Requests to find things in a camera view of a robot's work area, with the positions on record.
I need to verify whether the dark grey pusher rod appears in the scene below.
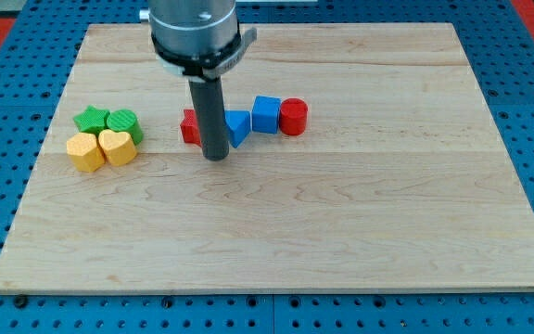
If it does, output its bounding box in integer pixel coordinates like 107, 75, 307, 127
188, 78, 229, 161

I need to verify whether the red star block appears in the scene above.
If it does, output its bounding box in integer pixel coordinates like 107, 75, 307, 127
180, 109, 202, 148

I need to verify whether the blue triangle block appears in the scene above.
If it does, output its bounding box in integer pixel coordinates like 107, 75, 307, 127
225, 110, 251, 148

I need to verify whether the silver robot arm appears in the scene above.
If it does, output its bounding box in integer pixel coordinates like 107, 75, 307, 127
139, 0, 257, 161

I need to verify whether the green star block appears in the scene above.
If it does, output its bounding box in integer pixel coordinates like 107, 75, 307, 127
73, 106, 110, 135

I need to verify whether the blue cube block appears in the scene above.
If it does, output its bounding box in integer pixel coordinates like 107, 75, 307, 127
251, 96, 281, 134

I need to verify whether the red cylinder block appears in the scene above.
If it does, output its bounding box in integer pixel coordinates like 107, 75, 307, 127
279, 97, 309, 135

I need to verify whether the green cylinder block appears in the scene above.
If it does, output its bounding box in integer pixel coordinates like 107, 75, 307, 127
106, 109, 144, 146

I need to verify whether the yellow heart block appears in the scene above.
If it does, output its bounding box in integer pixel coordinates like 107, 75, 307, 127
98, 129, 137, 166

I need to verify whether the yellow hexagon block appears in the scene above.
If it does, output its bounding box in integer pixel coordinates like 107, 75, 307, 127
66, 133, 106, 173

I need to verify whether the wooden board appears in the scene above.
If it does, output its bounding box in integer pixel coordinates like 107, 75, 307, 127
0, 23, 534, 295

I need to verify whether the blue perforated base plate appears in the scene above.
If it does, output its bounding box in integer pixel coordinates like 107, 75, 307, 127
0, 1, 534, 333

